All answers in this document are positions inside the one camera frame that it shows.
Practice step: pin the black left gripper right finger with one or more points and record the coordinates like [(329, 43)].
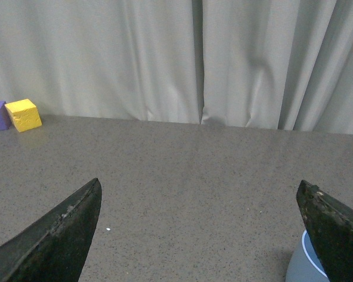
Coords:
[(329, 224)]

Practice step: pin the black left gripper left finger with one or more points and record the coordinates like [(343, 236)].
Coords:
[(55, 247)]

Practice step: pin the blue cup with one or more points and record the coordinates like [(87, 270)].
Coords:
[(304, 264)]

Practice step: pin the yellow foam cube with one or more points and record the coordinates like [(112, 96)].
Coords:
[(24, 115)]

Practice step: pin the grey-white curtain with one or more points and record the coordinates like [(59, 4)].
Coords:
[(266, 64)]

